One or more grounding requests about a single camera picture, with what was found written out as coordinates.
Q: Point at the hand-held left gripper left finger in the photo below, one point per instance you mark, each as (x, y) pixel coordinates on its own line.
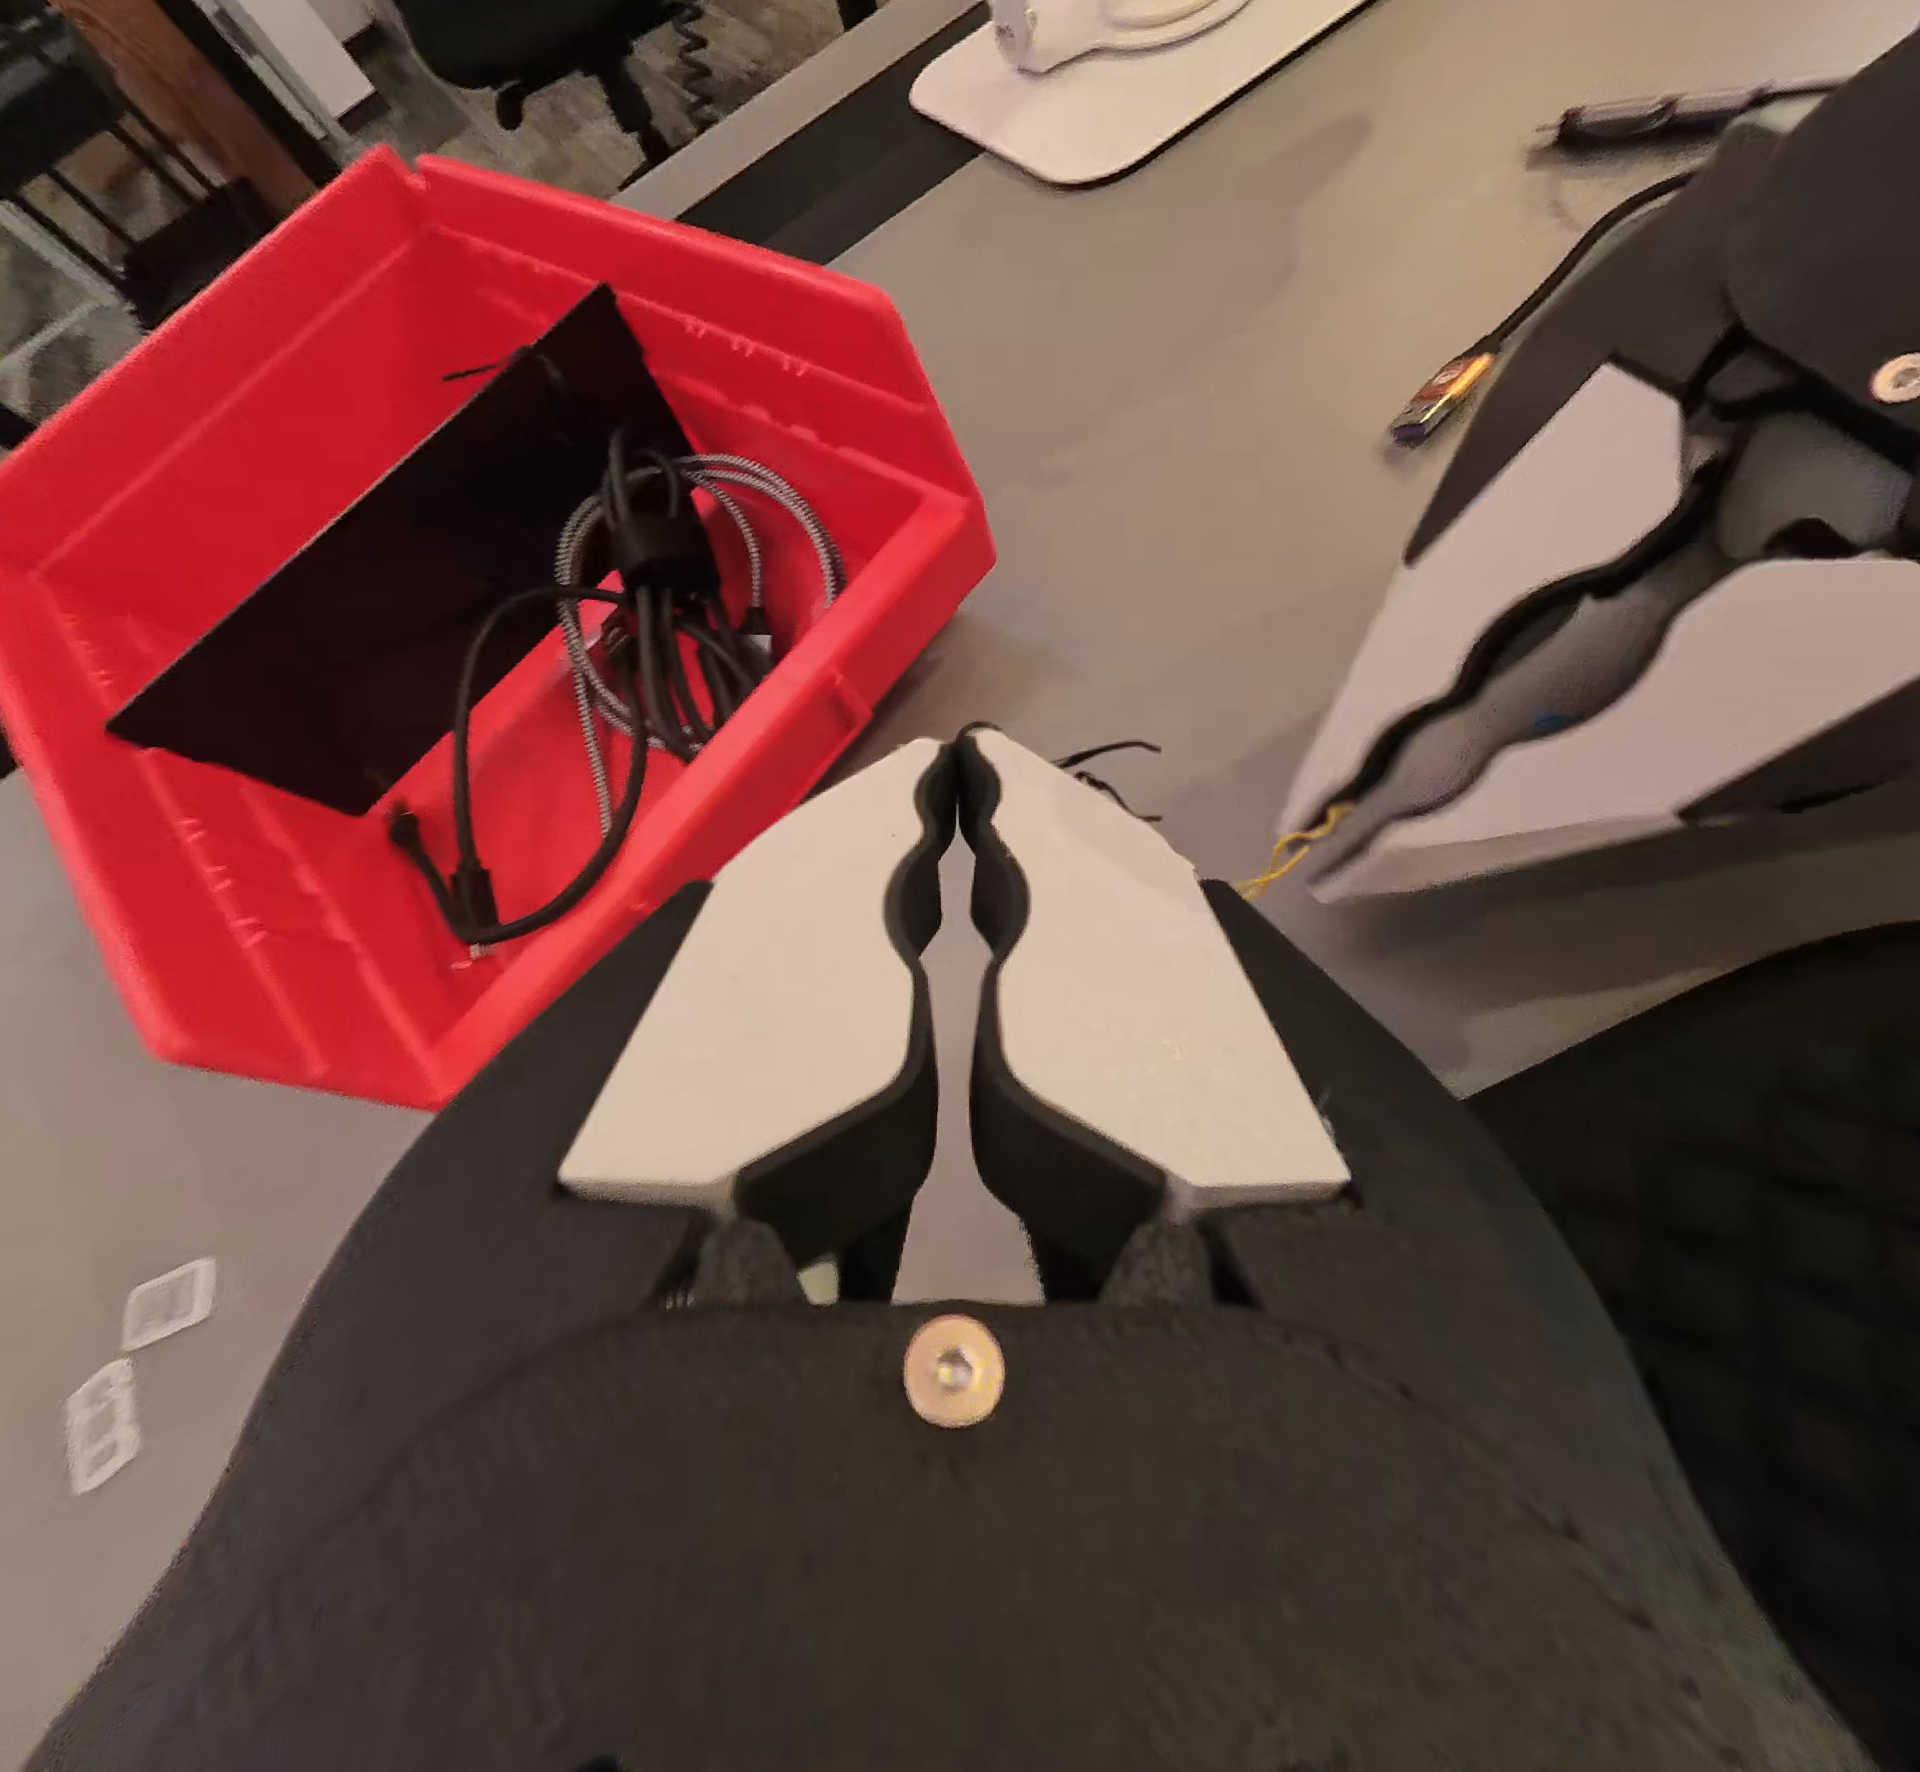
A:
(751, 1037)

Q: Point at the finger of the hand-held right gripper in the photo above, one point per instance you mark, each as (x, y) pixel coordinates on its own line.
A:
(1726, 693)
(1531, 528)

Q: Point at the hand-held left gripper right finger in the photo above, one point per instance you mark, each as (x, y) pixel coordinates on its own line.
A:
(1156, 1037)

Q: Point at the red plastic bin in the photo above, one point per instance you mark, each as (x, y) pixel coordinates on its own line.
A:
(226, 947)

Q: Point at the yellow twist tie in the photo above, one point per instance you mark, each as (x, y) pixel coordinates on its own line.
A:
(1274, 872)

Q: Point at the black quilted pad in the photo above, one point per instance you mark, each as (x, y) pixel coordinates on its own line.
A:
(1771, 1276)

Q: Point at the black divider panel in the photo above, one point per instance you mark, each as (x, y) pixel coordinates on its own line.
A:
(376, 571)

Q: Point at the clear sticker strip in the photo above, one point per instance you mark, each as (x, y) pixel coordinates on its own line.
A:
(168, 1303)
(104, 1426)

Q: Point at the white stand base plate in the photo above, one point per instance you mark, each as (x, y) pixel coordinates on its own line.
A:
(1291, 32)

